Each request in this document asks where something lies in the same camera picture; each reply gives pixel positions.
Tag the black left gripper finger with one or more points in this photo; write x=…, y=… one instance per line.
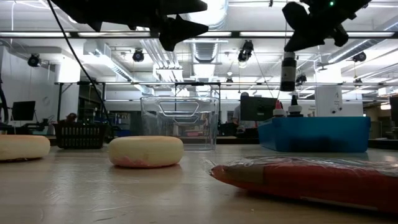
x=186, y=6
x=186, y=31

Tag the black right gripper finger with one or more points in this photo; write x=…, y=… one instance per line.
x=314, y=38
x=295, y=43

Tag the black food colouring bottle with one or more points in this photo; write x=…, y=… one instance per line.
x=294, y=109
x=288, y=74

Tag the pink food colouring bottle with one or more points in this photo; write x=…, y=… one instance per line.
x=279, y=112

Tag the orange frosted toy donut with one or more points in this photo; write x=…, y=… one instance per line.
x=21, y=147
x=146, y=151

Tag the red cookie package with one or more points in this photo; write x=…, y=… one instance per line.
x=311, y=183

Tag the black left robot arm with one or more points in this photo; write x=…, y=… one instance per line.
x=109, y=9

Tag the black ceiling spotlight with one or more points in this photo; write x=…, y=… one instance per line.
x=33, y=60
x=245, y=53
x=301, y=78
x=138, y=56
x=359, y=57

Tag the black overhead crossbar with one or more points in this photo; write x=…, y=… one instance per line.
x=236, y=34

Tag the white round column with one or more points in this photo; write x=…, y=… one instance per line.
x=328, y=99

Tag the large black monitor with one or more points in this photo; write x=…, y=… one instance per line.
x=256, y=109

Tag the blue plastic bin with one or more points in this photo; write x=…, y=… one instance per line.
x=311, y=133

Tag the clear plastic container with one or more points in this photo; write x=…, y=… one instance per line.
x=149, y=124

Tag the black slotted plastic basket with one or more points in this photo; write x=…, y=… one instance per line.
x=81, y=137

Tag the small black monitor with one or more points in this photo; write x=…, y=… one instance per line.
x=23, y=110

